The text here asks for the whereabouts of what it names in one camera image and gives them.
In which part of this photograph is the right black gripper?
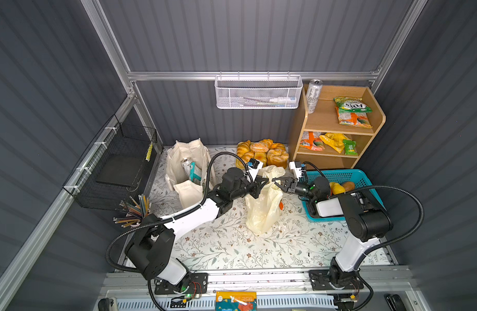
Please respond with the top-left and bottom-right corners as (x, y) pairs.
(273, 180), (316, 203)

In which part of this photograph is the yellow translucent plastic bag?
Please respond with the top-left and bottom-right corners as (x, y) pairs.
(245, 165), (286, 235)

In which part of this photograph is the teal snack packet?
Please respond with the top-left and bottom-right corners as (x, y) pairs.
(189, 162), (202, 185)

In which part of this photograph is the cream canvas tote bag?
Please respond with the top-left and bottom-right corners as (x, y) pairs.
(165, 139), (217, 209)

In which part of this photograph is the white Monster energy can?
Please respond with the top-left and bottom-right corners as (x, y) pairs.
(182, 158), (194, 174)

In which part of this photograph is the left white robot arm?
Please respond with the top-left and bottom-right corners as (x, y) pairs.
(125, 168), (269, 292)

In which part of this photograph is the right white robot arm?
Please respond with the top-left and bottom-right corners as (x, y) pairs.
(273, 176), (393, 289)

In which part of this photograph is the brown toy potato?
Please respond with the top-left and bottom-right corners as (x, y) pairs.
(342, 181), (356, 193)

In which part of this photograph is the croissant bread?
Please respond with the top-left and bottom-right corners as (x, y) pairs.
(237, 141), (255, 164)

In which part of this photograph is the teal plastic basket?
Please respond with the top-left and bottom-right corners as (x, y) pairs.
(302, 169), (372, 222)

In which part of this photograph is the square yellow bread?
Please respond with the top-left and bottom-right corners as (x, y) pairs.
(254, 152), (267, 167)

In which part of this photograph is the sugared round bun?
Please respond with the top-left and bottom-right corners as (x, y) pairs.
(250, 141), (270, 153)

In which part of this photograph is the yellow bread tray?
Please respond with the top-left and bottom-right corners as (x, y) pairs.
(235, 143), (290, 171)

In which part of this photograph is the orange red snack packet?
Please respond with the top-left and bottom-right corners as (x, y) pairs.
(299, 131), (325, 152)

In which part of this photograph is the yellow snack packet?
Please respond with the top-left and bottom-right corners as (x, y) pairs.
(319, 133), (349, 154)

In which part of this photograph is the small green snack packet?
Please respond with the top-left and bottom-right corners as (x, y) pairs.
(343, 139), (358, 156)

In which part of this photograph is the wooden shelf unit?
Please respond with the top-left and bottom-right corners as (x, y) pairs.
(288, 85), (386, 169)

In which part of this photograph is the orange snack bag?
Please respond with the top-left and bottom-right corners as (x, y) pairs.
(336, 108), (372, 128)

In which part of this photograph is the green snack bag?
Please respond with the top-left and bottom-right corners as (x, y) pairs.
(334, 97), (373, 113)

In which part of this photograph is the toothpaste tube in basket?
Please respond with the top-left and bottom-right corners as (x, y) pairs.
(242, 96), (298, 106)

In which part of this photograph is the rear silver drink can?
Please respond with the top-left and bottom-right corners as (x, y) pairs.
(307, 79), (323, 114)

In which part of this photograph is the bundle of pencils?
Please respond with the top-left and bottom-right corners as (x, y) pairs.
(113, 194), (151, 228)

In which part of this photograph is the colourful box at front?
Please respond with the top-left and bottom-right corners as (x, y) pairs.
(215, 292), (257, 311)

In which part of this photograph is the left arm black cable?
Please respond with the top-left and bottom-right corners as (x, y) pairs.
(105, 151), (249, 311)

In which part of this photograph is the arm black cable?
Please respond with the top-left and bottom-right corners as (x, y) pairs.
(302, 161), (425, 257)
(105, 151), (249, 311)

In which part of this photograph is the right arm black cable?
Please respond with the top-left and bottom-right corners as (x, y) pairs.
(302, 161), (425, 257)

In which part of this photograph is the white wire wall basket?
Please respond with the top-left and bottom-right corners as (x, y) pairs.
(214, 74), (303, 110)

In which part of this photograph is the black wire wall basket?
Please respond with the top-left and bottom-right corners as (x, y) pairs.
(63, 117), (160, 212)

